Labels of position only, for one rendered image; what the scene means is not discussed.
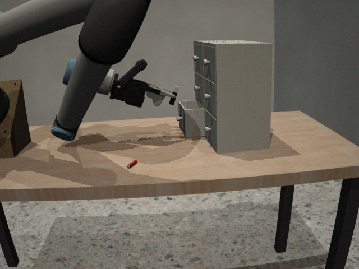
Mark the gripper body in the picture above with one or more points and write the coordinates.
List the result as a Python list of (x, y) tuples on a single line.
[(133, 95)]

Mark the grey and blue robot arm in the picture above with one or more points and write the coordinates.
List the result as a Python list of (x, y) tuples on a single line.
[(109, 29)]

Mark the grey drawer front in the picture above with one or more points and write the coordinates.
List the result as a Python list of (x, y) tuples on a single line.
[(209, 61), (198, 54), (210, 96), (191, 118), (211, 129), (199, 87)]

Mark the grey chest of drawers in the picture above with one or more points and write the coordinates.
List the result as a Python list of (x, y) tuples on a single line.
[(243, 95)]

